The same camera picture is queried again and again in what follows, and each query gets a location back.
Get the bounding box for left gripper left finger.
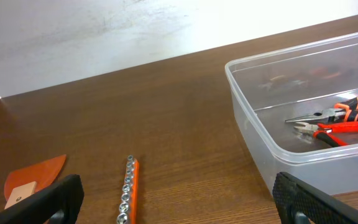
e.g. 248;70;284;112
0;174;85;224

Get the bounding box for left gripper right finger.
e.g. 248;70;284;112
272;172;358;224

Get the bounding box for orange scraper wooden handle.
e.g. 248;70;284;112
4;154;67;209

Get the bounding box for orange socket bit rail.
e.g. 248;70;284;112
116;155;140;224

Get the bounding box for small red-handled pliers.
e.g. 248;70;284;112
293;121;358;147

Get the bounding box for orange-black long nose pliers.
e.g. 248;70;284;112
285;97;358;123

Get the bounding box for clear plastic container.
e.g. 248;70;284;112
225;32;358;195

